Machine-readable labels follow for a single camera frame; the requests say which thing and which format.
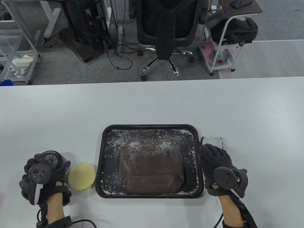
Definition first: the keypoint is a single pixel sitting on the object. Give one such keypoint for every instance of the person's right hand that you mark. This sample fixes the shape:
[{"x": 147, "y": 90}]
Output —
[{"x": 213, "y": 159}]

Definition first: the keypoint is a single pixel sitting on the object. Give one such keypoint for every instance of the person's left hand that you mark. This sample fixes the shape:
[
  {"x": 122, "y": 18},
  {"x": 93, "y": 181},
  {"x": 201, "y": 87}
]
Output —
[{"x": 28, "y": 190}]

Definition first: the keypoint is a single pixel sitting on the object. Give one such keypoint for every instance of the white blue brown cloth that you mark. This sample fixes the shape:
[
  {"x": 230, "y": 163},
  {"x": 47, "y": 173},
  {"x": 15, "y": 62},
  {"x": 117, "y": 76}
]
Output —
[{"x": 212, "y": 140}]

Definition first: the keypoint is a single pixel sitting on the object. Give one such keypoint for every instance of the black hand controller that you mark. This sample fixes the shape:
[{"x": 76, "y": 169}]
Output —
[
  {"x": 40, "y": 174},
  {"x": 225, "y": 178}
]

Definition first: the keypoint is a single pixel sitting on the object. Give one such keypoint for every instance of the black round jar lid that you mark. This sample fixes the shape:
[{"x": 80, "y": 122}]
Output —
[{"x": 51, "y": 158}]

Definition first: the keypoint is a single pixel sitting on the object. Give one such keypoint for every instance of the brown leather bag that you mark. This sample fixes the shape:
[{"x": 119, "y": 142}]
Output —
[{"x": 152, "y": 166}]

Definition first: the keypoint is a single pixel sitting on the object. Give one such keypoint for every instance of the black plastic tray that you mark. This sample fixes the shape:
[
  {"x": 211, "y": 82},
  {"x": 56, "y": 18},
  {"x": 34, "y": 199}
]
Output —
[{"x": 111, "y": 142}]

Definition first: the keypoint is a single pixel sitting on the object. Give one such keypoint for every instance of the person's left forearm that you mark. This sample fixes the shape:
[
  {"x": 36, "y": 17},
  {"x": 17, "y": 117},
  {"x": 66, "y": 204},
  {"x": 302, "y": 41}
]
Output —
[{"x": 55, "y": 206}]

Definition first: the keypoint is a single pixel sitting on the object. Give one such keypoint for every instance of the person's right forearm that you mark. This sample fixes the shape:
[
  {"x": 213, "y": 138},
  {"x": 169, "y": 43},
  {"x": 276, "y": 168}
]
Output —
[{"x": 230, "y": 211}]

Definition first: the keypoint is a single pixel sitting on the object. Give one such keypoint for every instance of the clear bottle with red cap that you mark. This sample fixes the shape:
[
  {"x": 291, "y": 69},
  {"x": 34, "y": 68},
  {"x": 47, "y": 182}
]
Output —
[{"x": 220, "y": 58}]

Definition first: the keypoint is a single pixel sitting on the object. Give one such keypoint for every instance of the pink round plate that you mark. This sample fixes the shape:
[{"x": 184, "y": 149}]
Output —
[{"x": 205, "y": 51}]

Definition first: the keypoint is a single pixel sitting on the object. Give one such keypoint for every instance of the blue object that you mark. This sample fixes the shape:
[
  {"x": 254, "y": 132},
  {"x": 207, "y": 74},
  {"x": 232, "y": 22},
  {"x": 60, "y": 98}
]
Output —
[{"x": 6, "y": 83}]

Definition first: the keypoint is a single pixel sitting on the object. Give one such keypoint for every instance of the white foam block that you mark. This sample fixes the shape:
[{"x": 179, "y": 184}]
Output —
[{"x": 22, "y": 61}]

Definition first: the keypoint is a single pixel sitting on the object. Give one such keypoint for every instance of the black backpack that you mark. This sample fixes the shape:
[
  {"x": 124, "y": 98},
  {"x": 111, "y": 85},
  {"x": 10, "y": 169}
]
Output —
[{"x": 239, "y": 28}]

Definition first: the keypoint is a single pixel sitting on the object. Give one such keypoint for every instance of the black office chair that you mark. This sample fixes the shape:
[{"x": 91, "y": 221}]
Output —
[{"x": 166, "y": 23}]

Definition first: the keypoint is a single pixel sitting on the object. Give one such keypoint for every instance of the white cart with brown top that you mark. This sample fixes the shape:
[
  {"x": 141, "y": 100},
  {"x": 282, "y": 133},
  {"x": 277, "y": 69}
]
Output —
[{"x": 239, "y": 10}]

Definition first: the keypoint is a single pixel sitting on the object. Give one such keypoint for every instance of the white power strip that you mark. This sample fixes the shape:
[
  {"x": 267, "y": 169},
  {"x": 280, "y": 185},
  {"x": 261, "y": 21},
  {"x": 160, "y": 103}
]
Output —
[{"x": 120, "y": 32}]

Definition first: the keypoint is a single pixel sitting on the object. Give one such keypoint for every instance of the black phone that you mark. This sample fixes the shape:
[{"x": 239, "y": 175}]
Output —
[{"x": 239, "y": 3}]

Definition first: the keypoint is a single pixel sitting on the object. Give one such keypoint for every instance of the white desk leg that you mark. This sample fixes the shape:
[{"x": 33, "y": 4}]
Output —
[
  {"x": 108, "y": 14},
  {"x": 51, "y": 21}
]

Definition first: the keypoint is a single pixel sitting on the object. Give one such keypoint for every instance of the black computer tower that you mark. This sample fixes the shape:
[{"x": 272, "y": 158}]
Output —
[{"x": 80, "y": 23}]

